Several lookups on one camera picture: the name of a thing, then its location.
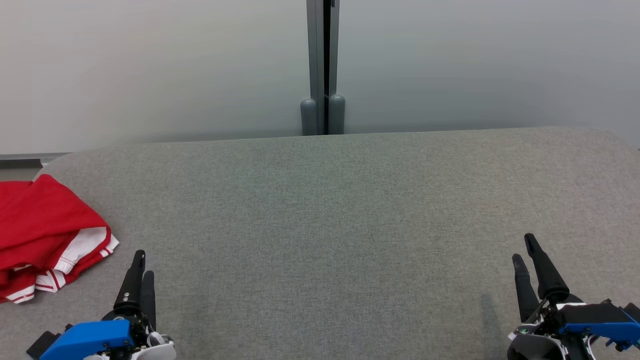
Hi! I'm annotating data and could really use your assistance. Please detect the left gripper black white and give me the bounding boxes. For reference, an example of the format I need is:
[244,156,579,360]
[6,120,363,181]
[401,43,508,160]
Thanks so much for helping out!
[100,250,177,360]

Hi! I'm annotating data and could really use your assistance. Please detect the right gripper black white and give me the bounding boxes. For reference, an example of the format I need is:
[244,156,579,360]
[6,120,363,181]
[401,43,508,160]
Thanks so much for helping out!
[507,233,592,360]

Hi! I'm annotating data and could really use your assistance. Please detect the red basketball jersey white sleeves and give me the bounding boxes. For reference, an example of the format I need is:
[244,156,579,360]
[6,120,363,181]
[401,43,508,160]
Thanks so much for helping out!
[0,226,120,305]

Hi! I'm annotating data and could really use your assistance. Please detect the red shorts with white stripe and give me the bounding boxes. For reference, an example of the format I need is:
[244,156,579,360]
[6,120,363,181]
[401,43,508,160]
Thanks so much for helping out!
[0,174,112,275]

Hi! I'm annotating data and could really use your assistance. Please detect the grey partition bottom rail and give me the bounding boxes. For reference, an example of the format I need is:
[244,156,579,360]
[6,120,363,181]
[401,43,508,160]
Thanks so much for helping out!
[0,152,72,169]

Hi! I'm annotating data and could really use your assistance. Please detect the grey partition end post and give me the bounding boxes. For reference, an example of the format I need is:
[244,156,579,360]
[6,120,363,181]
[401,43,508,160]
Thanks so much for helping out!
[328,0,346,135]
[300,0,326,136]

